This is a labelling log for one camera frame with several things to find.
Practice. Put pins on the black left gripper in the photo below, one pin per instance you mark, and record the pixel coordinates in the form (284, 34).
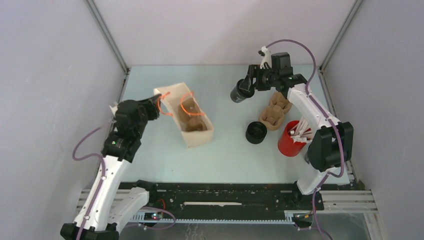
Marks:
(151, 104)

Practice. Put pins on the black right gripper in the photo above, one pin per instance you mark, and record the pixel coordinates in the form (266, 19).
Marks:
(254, 71)

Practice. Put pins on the dark takeout coffee cup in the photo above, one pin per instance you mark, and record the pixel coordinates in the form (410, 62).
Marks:
(237, 96)

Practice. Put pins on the paper bag orange handles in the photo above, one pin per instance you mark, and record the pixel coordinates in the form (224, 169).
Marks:
(178, 101)

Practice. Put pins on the brown pulp cup carrier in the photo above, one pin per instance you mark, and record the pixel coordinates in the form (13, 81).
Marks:
(274, 114)

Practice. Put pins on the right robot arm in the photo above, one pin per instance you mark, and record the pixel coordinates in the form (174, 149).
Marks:
(332, 140)

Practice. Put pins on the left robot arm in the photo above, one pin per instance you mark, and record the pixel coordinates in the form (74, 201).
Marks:
(98, 219)

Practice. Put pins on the red straw holder cup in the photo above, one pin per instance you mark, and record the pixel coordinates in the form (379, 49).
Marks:
(286, 145)

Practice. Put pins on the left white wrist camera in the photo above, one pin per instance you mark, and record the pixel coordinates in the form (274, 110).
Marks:
(114, 108)

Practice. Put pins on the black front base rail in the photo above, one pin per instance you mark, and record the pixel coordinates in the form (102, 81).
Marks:
(227, 201)

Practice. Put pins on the aluminium frame rail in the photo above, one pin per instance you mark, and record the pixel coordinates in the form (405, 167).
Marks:
(105, 31)

